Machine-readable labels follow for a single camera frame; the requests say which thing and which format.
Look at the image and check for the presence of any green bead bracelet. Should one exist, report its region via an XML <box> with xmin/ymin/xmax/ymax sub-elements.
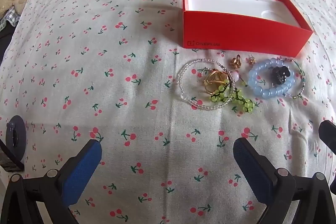
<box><xmin>209</xmin><ymin>70</ymin><xmax>255</xmax><ymax>113</ymax></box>

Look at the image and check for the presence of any red cardboard box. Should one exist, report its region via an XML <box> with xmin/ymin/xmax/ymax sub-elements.
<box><xmin>182</xmin><ymin>0</ymin><xmax>314</xmax><ymax>58</ymax></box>

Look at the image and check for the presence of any plaid cloth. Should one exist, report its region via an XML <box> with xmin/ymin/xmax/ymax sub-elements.
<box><xmin>0</xmin><ymin>7</ymin><xmax>19</xmax><ymax>30</ymax></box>

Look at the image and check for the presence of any blue bead bracelet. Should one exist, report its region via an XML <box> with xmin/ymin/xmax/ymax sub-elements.
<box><xmin>248</xmin><ymin>57</ymin><xmax>294</xmax><ymax>104</ymax></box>

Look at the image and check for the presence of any thin seed bead bracelet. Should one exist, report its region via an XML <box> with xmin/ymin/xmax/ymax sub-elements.
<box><xmin>280</xmin><ymin>57</ymin><xmax>306</xmax><ymax>100</ymax></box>

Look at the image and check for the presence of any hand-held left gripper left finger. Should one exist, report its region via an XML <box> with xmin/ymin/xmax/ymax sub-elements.
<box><xmin>0</xmin><ymin>139</ymin><xmax>103</xmax><ymax>224</ymax></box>

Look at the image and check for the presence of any large gold ring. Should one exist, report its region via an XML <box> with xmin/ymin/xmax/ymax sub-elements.
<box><xmin>204</xmin><ymin>70</ymin><xmax>230</xmax><ymax>94</ymax></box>

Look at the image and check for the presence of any black hair claw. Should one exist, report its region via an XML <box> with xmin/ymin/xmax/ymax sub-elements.
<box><xmin>272</xmin><ymin>66</ymin><xmax>291</xmax><ymax>86</ymax></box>

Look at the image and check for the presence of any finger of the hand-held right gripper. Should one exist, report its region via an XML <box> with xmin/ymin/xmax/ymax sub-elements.
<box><xmin>318</xmin><ymin>120</ymin><xmax>336</xmax><ymax>155</ymax></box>

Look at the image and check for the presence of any gold knot earring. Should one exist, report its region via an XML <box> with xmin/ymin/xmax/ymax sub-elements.
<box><xmin>230</xmin><ymin>55</ymin><xmax>242</xmax><ymax>68</ymax></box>

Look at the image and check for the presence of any black round device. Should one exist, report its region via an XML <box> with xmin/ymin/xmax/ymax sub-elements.
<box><xmin>0</xmin><ymin>115</ymin><xmax>27</xmax><ymax>172</ymax></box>

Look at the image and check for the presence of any cherry print tablecloth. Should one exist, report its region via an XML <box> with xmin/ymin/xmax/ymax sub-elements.
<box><xmin>0</xmin><ymin>0</ymin><xmax>336</xmax><ymax>224</ymax></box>

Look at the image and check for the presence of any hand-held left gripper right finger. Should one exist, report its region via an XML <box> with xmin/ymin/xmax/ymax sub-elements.
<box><xmin>233</xmin><ymin>137</ymin><xmax>336</xmax><ymax>224</ymax></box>

